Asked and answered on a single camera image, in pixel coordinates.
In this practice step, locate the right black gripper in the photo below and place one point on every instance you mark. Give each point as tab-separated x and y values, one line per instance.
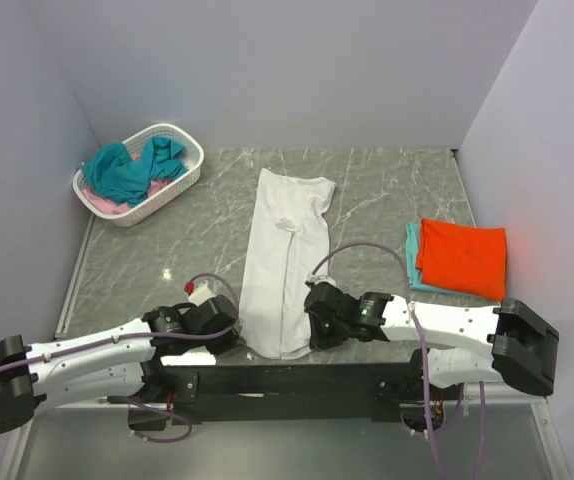
318	339

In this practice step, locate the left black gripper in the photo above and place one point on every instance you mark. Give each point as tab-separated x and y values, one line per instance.
228	341

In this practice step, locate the white t shirt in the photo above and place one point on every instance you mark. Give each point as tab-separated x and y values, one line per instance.
288	238

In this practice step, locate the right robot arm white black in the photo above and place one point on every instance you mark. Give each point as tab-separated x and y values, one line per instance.
507	343

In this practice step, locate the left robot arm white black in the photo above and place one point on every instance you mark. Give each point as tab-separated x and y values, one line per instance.
122	362

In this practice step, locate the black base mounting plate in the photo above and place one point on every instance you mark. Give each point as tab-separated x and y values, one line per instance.
220	393

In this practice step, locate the folded light teal t shirt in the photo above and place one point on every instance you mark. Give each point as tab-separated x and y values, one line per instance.
412	246

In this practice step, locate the folded orange t shirt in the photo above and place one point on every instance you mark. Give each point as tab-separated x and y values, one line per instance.
463	259

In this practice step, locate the teal t shirt in basket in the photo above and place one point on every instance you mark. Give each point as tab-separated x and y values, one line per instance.
155	149

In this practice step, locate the pink t shirt in basket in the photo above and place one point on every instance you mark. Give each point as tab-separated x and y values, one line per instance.
116	184

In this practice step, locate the white plastic laundry basket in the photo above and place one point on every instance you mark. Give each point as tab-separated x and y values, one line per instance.
193	158

